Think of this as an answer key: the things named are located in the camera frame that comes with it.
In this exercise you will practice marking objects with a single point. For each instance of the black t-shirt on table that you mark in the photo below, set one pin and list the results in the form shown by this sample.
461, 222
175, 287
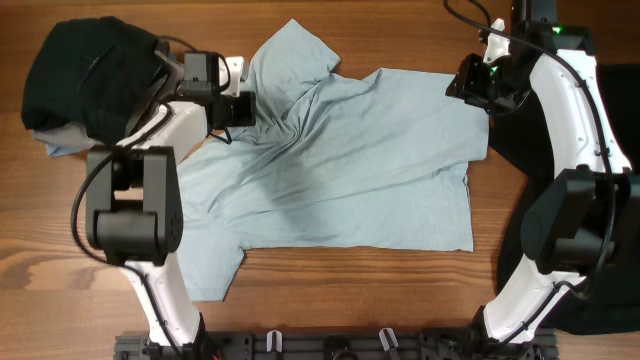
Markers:
521, 138

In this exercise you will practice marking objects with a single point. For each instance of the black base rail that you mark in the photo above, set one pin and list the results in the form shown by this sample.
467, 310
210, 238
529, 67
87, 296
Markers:
418, 345

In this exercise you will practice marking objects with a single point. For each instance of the folded grey garment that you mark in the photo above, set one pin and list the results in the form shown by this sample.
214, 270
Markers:
74, 134

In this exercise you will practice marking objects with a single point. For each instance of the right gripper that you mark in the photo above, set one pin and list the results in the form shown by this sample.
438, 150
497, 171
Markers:
467, 86

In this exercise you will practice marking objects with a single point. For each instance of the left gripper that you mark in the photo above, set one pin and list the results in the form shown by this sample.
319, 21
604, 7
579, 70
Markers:
247, 116

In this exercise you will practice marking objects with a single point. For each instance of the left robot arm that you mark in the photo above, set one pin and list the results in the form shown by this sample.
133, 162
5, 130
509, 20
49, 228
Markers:
134, 216

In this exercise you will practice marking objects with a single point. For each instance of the folded black garment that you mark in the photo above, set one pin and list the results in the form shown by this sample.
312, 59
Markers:
91, 71

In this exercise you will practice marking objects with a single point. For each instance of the folded blue garment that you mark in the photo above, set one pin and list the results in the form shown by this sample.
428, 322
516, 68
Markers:
58, 150

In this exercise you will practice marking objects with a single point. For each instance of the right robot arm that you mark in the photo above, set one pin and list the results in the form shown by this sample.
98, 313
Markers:
572, 230

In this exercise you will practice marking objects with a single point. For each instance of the light blue t-shirt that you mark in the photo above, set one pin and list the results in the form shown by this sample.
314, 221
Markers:
331, 161

